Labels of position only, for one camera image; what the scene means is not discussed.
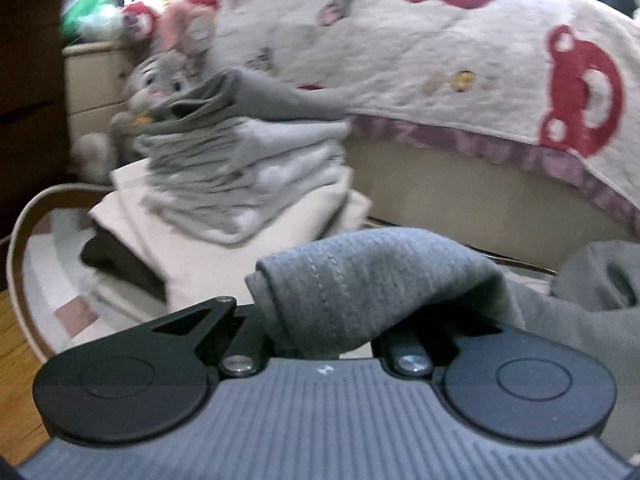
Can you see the grey bunny plush toy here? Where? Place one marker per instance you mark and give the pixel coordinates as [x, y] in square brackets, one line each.
[179, 39]

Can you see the stack of folded grey clothes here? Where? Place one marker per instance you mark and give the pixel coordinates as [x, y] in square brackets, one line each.
[229, 155]

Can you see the checkered storage bag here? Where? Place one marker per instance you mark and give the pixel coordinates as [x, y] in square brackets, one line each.
[57, 300]

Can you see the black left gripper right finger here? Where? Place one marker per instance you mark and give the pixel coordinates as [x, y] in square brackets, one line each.
[500, 380]

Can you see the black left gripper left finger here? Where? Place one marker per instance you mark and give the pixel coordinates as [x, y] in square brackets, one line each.
[143, 382]

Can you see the white quilt with red bears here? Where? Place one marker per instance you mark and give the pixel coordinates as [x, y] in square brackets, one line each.
[545, 85]

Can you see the green plush toy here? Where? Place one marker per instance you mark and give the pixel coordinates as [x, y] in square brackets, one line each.
[89, 21]

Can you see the folded cream garment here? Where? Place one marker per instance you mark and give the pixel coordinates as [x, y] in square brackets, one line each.
[194, 270]

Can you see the grey knit garment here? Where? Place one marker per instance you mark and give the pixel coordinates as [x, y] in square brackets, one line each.
[332, 296]

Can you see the cream bedside drawer cabinet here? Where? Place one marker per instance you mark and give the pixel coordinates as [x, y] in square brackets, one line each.
[95, 78]

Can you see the folded dark brown garment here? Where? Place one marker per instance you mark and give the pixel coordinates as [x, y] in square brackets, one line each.
[105, 252]

